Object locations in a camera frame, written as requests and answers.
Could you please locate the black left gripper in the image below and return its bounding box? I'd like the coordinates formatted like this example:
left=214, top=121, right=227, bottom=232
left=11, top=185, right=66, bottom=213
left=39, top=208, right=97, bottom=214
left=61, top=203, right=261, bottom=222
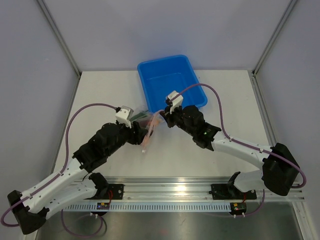
left=105, top=120, right=148, bottom=157

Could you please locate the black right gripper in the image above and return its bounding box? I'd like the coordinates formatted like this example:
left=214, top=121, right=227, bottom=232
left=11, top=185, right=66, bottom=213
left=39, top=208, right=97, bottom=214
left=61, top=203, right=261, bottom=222
left=160, top=103, right=196, bottom=137

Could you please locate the clear zip top bag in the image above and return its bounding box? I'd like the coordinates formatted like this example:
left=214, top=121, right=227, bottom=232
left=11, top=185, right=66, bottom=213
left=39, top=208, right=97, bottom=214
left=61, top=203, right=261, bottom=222
left=130, top=109, right=164, bottom=150

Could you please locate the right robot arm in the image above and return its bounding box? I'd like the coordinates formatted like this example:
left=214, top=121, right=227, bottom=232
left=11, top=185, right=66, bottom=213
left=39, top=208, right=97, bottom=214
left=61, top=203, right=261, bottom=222
left=160, top=105, right=299, bottom=199

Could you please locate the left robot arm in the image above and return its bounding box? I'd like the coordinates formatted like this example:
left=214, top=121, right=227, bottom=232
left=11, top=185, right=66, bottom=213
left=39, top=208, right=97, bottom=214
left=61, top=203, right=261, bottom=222
left=7, top=121, right=148, bottom=235

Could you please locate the blue plastic bin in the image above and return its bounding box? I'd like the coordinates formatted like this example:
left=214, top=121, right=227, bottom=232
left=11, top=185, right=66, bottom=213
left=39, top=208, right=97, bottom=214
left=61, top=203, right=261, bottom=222
left=137, top=54, right=199, bottom=113

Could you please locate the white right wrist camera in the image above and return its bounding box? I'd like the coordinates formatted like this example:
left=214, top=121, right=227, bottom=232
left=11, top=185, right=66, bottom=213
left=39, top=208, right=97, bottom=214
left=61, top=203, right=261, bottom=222
left=165, top=90, right=184, bottom=113

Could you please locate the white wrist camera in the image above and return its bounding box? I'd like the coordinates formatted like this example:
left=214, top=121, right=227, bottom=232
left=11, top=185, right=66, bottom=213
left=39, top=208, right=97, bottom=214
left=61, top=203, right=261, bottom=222
left=115, top=106, right=134, bottom=128
left=165, top=90, right=184, bottom=113

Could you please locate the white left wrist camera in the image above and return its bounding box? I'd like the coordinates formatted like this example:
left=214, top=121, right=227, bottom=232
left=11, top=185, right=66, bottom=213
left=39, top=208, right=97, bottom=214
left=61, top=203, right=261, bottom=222
left=115, top=106, right=134, bottom=128

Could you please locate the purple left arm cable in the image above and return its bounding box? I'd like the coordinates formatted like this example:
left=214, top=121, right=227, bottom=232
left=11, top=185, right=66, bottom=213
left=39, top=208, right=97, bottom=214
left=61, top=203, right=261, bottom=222
left=0, top=102, right=118, bottom=227

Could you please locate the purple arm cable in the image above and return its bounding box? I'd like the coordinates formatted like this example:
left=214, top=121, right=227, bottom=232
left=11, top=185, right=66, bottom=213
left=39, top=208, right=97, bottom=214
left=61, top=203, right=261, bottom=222
left=0, top=102, right=118, bottom=227
left=169, top=83, right=308, bottom=188

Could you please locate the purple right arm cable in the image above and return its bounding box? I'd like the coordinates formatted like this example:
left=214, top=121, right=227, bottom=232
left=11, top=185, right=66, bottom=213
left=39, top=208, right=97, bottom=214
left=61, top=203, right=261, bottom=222
left=169, top=83, right=308, bottom=188

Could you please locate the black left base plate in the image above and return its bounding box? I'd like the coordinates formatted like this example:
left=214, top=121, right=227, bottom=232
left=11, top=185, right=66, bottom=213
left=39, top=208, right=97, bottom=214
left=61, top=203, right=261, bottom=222
left=103, top=183, right=125, bottom=200

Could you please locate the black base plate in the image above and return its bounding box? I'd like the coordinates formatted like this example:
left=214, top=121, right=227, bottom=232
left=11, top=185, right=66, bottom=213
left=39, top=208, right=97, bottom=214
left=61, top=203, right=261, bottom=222
left=208, top=183, right=257, bottom=200
left=103, top=183, right=125, bottom=200

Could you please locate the aluminium mounting rail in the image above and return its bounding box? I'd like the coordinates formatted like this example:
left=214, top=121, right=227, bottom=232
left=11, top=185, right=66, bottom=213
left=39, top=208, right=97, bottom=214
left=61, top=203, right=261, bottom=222
left=69, top=176, right=306, bottom=202

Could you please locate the right aluminium frame post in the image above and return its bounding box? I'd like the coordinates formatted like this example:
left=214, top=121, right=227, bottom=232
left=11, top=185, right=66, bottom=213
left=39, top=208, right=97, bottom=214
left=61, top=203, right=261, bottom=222
left=251, top=0, right=300, bottom=77

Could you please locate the aluminium frame post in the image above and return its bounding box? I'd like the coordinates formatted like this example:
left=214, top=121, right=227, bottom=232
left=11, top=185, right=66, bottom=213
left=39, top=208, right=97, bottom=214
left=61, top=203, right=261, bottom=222
left=36, top=0, right=81, bottom=78
left=251, top=0, right=300, bottom=77

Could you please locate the white slotted cable duct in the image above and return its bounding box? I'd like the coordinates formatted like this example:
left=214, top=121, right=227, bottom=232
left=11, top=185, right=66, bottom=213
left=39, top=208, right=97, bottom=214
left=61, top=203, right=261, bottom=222
left=64, top=202, right=231, bottom=213

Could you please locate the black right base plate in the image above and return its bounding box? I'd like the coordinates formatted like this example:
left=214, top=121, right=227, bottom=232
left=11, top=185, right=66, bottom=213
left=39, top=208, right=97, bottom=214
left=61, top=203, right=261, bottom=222
left=208, top=183, right=257, bottom=200

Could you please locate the left aluminium frame post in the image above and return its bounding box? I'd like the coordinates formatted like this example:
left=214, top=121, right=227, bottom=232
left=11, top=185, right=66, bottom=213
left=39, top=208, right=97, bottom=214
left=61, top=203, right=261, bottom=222
left=36, top=0, right=81, bottom=78

